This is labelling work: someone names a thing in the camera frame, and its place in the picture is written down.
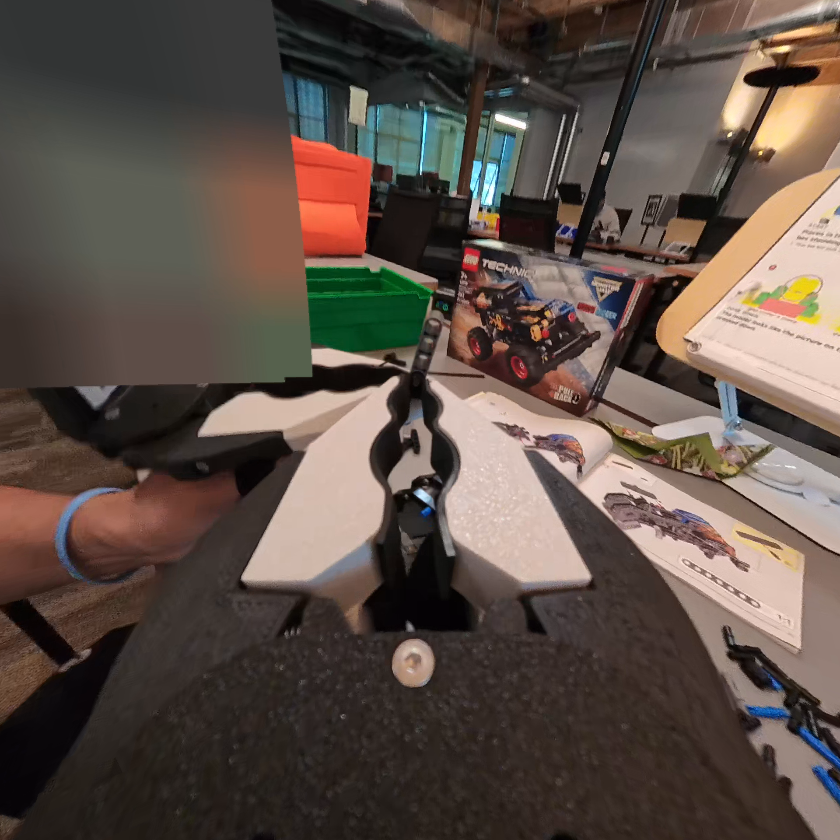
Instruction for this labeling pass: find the black ceiling pole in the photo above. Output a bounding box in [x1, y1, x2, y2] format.
[569, 0, 671, 259]

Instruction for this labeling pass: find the orange plastic container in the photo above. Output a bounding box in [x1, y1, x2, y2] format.
[290, 135, 374, 259]

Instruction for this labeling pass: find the wooden column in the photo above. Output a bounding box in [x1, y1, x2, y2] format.
[457, 62, 492, 198]

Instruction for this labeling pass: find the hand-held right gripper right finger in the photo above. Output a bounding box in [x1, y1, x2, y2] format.
[420, 377, 593, 603]

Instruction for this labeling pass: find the light blue stand bracket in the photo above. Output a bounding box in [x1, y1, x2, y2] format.
[714, 380, 746, 432]

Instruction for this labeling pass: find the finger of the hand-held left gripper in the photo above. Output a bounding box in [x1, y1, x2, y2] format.
[196, 364, 403, 454]

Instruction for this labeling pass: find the black office chair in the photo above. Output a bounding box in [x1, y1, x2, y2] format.
[370, 189, 442, 270]
[498, 193, 560, 252]

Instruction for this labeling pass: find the pile of black blue pins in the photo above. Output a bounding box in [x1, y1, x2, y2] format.
[721, 623, 840, 809]

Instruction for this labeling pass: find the black lego beam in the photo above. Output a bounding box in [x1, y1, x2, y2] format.
[394, 314, 447, 460]

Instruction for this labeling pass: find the laminated instruction sheet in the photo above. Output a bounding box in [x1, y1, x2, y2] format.
[684, 196, 840, 396]

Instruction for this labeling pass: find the person's left hand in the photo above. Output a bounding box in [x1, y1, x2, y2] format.
[69, 469, 242, 581]

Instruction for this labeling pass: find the black floor lamp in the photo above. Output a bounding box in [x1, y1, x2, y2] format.
[711, 64, 822, 212]

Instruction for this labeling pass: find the wooden display board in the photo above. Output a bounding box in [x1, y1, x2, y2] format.
[655, 167, 840, 438]

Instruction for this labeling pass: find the green plastic bin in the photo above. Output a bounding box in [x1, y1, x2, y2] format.
[305, 265, 434, 354]

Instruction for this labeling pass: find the lego set box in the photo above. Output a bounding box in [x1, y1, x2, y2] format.
[447, 239, 656, 420]

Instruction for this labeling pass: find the green printed leaflet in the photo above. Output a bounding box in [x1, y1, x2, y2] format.
[593, 417, 776, 480]

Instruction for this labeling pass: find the blue wristband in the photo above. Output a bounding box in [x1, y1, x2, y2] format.
[54, 486, 143, 586]

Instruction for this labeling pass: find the person's left forearm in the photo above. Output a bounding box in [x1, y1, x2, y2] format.
[0, 484, 70, 606]

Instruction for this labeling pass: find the white stand base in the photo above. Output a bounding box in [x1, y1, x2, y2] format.
[652, 416, 840, 556]

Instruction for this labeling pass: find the open instruction booklet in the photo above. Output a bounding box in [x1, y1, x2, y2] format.
[467, 391, 806, 653]

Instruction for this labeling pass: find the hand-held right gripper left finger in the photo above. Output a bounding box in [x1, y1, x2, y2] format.
[240, 377, 414, 608]

